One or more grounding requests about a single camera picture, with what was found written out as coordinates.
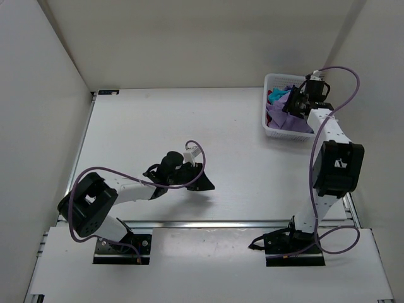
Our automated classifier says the purple t shirt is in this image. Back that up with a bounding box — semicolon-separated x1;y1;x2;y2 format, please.
267;90;314;133

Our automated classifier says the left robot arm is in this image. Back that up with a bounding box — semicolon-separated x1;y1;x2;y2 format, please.
57;151;215;253

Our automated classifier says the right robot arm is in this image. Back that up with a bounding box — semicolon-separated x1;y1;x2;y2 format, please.
283;75;364;243

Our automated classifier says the teal t shirt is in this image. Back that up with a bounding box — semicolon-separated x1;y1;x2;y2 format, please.
267;88;290;104

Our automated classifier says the white plastic basket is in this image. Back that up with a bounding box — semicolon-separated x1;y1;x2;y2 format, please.
261;73;315;141

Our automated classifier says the red t shirt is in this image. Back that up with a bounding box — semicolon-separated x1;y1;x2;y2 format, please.
265;90;272;126

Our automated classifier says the black label sticker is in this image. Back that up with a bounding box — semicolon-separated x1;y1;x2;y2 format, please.
97;90;120;95

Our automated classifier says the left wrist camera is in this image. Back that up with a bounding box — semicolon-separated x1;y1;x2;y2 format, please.
183;146;201;166

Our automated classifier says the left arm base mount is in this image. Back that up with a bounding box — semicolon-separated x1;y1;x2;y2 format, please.
93;232;152;265

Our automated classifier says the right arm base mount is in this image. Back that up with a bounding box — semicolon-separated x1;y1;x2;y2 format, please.
248;227;325;267

